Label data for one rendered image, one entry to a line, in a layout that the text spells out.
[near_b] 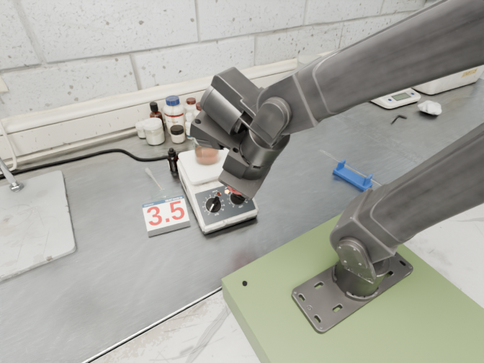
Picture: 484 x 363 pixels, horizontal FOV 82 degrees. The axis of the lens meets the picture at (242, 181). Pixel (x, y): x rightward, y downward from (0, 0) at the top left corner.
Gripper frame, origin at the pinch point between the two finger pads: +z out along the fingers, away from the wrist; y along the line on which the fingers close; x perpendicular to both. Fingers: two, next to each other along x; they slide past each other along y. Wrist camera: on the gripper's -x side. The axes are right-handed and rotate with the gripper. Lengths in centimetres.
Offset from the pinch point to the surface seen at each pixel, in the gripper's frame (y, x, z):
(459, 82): -104, 58, 22
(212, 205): 4.9, -2.1, 5.3
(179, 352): 28.9, 5.7, -0.2
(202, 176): 0.1, -7.6, 6.5
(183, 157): -3.2, -14.3, 10.9
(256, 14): -65, -25, 16
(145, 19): -34, -47, 12
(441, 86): -94, 50, 21
